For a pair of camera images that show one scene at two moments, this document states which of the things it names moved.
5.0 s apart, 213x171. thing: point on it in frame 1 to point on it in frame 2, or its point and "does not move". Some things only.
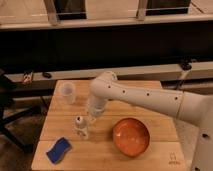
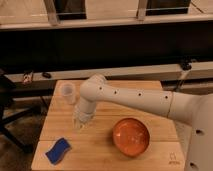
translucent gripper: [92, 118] to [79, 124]
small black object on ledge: [47, 75] does not move
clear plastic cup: [69, 93] does not move
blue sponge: [56, 154] does not move
